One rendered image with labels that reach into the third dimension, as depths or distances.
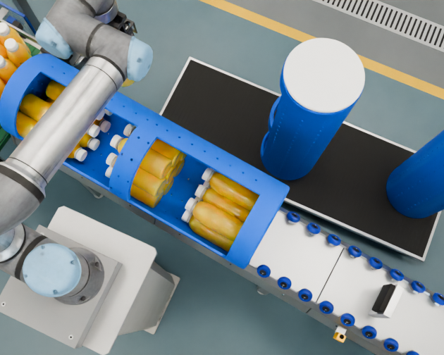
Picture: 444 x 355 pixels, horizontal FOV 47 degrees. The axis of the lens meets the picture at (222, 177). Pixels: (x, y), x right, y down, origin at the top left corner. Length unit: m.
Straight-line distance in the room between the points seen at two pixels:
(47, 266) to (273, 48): 2.10
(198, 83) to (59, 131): 1.87
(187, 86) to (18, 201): 1.95
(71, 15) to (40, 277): 0.57
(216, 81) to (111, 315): 1.58
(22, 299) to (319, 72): 1.16
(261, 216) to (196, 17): 1.88
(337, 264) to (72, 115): 1.09
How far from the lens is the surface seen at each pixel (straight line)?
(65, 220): 1.54
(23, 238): 1.24
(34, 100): 1.69
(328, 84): 1.78
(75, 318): 1.44
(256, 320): 2.61
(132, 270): 1.48
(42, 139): 0.89
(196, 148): 1.47
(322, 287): 1.71
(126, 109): 1.53
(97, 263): 1.41
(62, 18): 1.04
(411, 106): 3.03
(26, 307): 1.47
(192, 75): 2.74
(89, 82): 0.94
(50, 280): 1.22
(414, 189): 2.37
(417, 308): 1.80
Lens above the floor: 2.60
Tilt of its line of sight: 75 degrees down
